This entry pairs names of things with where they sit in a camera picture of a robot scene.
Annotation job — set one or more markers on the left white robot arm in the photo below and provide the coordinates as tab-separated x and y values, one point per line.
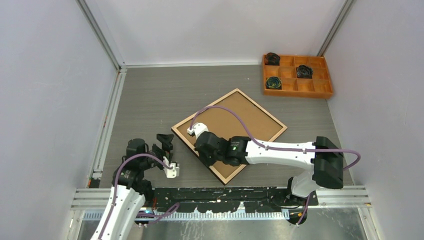
129	188

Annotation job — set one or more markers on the black tape roll middle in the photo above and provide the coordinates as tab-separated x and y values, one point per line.
304	72

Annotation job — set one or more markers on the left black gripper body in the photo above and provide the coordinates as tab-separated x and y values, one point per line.
147	162

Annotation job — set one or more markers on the aluminium front rail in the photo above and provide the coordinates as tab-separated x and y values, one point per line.
349	197

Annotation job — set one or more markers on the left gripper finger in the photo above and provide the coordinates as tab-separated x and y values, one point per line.
157	151
166	141

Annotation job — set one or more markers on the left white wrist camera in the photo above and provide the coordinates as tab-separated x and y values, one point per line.
171	169

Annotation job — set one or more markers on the wooden picture frame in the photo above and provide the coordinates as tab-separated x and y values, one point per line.
185	136

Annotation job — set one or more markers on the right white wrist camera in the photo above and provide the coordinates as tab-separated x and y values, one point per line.
197	129

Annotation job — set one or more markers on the orange compartment tray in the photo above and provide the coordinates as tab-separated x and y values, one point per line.
319	87

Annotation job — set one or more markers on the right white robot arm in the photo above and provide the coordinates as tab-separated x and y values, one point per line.
321	160

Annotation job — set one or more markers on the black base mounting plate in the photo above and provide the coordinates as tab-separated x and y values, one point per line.
265	199

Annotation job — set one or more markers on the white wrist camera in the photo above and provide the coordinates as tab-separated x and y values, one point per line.
171	169
197	129

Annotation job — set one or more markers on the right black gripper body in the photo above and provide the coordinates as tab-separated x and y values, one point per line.
211	159

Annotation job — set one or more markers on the black green tape roll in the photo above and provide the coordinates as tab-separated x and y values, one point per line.
273	83

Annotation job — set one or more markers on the black tape roll back left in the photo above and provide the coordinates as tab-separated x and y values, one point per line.
272	59

